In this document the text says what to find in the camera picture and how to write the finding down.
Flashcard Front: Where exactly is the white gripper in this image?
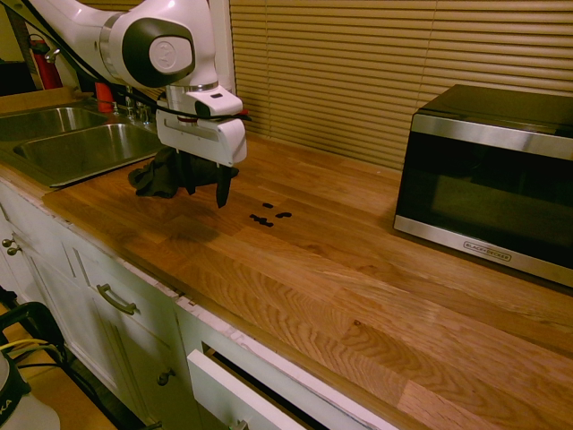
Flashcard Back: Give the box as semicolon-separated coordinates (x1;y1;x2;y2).
155;109;249;210

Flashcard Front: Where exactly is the dark cloth rag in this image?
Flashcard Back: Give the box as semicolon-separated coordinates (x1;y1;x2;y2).
127;147;241;200

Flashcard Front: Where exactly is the chrome sink faucet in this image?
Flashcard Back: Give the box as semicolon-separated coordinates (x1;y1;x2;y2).
111;86;156;129

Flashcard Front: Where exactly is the stainless steel double sink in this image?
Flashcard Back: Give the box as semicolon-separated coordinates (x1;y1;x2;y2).
0;106;165;188

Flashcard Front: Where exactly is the red cup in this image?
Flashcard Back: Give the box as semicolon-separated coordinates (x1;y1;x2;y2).
94;81;114;114

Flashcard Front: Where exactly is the red fire extinguisher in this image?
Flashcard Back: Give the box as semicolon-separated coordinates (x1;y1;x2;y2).
28;34;64;91

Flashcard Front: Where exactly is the wide beige window blind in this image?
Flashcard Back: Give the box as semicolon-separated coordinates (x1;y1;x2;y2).
229;0;573;172

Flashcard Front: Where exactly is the white open drawer front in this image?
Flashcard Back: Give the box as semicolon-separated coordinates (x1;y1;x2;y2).
186;348;295;430

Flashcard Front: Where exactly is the black box appliance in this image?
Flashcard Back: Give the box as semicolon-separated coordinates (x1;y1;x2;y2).
0;59;38;98

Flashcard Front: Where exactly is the black steel microwave oven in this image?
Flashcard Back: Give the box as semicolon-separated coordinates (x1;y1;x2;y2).
392;83;573;288

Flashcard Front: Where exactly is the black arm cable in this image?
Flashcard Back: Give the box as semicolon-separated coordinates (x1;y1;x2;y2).
17;0;254;125

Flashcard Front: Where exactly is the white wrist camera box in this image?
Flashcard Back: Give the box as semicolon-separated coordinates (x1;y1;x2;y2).
182;90;245;122

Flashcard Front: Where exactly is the metal cabinet bar handle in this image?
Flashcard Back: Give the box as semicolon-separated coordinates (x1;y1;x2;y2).
96;283;138;316

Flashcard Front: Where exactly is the black stand frame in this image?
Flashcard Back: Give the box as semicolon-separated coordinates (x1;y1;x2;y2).
0;301;69;365

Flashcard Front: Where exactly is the yellow cable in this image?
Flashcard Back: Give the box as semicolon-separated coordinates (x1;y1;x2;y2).
0;338;51;356

